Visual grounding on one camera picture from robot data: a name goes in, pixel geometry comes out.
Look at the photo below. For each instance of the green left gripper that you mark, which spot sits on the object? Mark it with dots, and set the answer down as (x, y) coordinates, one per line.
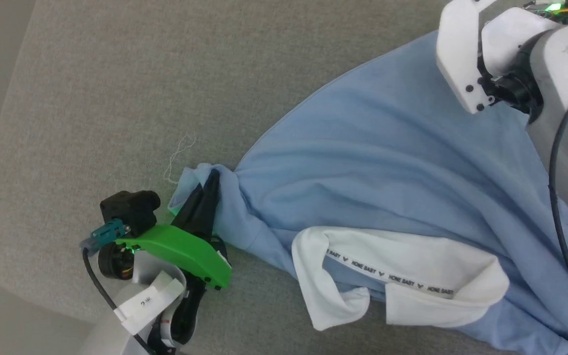
(185, 249)

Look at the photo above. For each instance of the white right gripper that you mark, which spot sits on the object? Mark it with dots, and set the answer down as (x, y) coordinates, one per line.
(456, 49)

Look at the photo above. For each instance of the light blue white-collared shirt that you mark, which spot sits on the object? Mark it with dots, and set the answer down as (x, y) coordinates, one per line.
(387, 162)

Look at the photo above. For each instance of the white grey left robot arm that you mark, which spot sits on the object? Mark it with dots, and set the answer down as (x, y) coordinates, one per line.
(146, 301)

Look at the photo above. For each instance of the loose white thread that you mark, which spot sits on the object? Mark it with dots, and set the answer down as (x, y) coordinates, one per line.
(172, 161)

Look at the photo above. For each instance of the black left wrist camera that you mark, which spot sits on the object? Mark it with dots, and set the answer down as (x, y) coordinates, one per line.
(128, 209)

